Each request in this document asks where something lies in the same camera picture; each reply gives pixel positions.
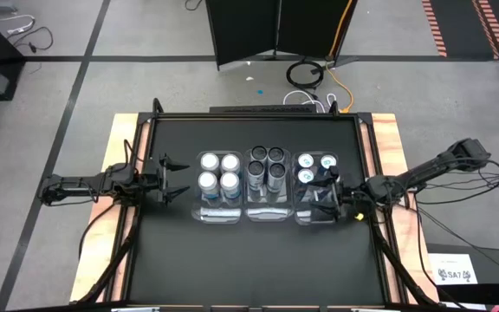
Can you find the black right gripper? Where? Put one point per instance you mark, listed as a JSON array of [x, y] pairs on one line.
[[355, 195]]

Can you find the silver metal bracket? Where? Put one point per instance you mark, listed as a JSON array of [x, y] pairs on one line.
[[375, 309], [134, 309]]

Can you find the blue white Spindrift can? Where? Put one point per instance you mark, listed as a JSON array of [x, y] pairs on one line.
[[208, 180], [230, 181], [209, 161], [231, 163]]

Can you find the white SA7 paper label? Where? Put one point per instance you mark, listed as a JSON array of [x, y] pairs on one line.
[[453, 268]]

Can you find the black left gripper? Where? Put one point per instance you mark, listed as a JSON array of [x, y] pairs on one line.
[[150, 180]]

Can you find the clear plastic bin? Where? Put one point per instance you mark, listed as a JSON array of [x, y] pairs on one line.
[[215, 214], [271, 212], [310, 203]]

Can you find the black box under label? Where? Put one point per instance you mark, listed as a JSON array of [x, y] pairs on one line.
[[492, 268]]

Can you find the black mat with orange stripes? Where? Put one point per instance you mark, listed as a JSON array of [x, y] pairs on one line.
[[462, 26]]

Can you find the blue silver Red Bull can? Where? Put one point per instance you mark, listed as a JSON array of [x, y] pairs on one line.
[[305, 161], [327, 161], [306, 175], [323, 173]]

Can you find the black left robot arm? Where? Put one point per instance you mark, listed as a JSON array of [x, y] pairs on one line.
[[80, 184]]

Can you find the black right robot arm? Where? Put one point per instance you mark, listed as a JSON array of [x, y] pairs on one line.
[[427, 169]]

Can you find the black folding screen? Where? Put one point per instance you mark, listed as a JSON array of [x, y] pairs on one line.
[[241, 30]]

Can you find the black table frame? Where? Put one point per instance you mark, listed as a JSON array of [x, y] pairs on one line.
[[275, 115]]

